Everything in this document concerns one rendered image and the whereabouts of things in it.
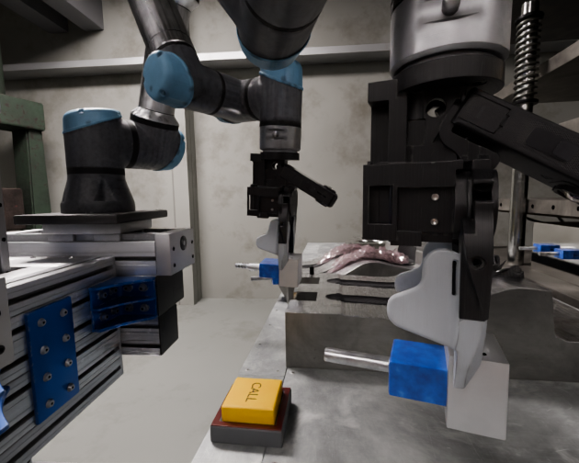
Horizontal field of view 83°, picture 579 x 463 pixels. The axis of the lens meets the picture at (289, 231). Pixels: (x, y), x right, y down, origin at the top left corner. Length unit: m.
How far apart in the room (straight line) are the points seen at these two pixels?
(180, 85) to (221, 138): 2.93
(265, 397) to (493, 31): 0.39
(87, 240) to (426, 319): 0.73
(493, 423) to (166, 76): 0.54
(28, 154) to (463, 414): 3.81
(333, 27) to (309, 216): 1.81
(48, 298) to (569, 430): 0.73
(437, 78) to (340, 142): 3.12
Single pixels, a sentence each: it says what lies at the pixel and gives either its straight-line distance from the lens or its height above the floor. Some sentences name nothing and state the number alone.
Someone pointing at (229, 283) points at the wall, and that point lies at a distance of 3.54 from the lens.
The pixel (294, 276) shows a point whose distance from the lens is 0.61.
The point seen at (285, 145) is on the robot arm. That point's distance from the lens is 0.57.
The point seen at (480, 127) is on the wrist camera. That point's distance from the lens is 0.25.
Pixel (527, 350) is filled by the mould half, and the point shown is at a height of 0.84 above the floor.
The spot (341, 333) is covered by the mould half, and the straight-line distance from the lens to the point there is 0.52.
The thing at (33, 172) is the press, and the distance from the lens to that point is 3.87.
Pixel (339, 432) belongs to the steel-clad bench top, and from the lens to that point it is 0.44.
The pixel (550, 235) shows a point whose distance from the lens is 1.40.
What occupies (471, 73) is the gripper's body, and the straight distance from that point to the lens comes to 0.24.
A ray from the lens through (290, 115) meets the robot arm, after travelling 0.58.
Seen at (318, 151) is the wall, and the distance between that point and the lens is 3.33.
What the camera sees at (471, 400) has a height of 0.93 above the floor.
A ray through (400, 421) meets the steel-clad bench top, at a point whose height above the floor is 0.80.
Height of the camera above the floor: 1.07
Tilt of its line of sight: 6 degrees down
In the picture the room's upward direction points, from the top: 1 degrees counter-clockwise
